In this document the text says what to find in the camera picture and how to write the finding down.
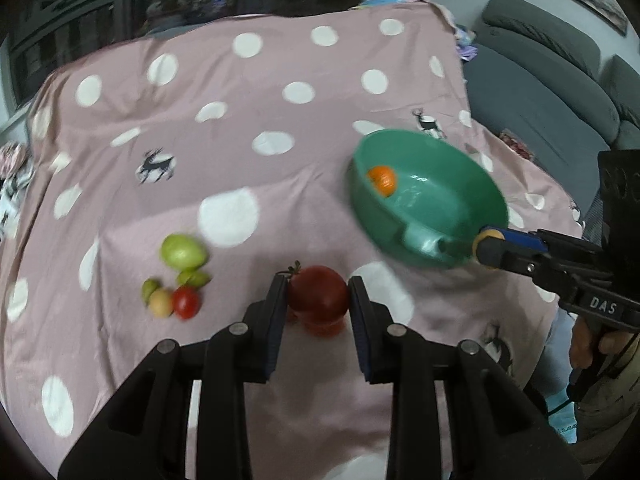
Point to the small red tomato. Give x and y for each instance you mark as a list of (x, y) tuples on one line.
[(186, 302)]

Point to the large red tomato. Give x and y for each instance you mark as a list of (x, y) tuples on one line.
[(317, 295)]

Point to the large green fruit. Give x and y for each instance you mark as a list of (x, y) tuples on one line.
[(183, 252)]

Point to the pink polka dot cloth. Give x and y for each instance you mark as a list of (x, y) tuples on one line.
[(238, 134)]

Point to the small beige fruit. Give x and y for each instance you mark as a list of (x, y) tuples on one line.
[(160, 303)]

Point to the grey sofa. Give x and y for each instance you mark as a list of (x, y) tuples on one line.
[(542, 80)]

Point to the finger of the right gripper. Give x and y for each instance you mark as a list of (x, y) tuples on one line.
[(510, 258), (541, 241)]

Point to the red tomato with stem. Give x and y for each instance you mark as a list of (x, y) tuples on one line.
[(325, 330)]

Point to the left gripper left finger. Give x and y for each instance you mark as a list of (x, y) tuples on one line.
[(265, 321)]

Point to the small dark green fruit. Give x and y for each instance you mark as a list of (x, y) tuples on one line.
[(148, 287)]

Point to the orange tangerine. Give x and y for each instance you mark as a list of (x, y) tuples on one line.
[(383, 179)]

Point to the green plastic basin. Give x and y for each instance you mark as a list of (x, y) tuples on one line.
[(443, 199)]

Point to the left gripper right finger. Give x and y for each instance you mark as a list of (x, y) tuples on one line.
[(372, 340)]

